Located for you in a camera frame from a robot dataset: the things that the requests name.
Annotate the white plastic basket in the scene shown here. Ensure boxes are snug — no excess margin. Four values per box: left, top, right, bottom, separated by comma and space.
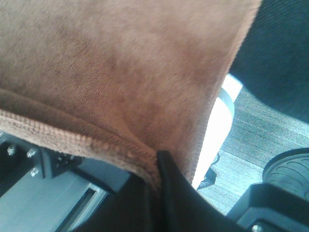
192, 73, 243, 189

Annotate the brown towel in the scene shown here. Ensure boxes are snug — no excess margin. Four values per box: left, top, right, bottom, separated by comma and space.
0, 0, 260, 189

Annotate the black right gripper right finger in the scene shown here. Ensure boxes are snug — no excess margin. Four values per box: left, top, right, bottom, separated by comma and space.
157, 151, 245, 232

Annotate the black wheeled base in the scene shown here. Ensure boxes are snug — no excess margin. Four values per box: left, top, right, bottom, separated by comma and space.
227, 148, 309, 232

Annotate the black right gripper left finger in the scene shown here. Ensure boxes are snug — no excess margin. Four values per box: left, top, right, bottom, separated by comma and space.
74, 174, 162, 232

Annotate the black table cloth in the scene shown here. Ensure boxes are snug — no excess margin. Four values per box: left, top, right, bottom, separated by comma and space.
229, 0, 309, 123

